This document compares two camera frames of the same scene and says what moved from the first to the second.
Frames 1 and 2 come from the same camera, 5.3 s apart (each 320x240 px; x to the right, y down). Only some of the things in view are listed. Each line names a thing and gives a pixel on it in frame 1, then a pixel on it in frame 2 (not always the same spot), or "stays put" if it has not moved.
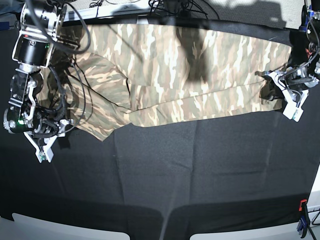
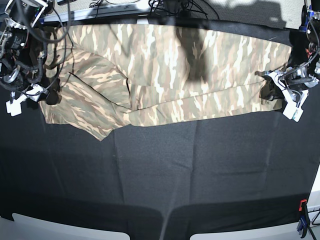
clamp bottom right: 304,224 stays put
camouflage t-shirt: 136,73 stays put
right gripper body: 300,84 stays put
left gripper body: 49,129 to 37,91
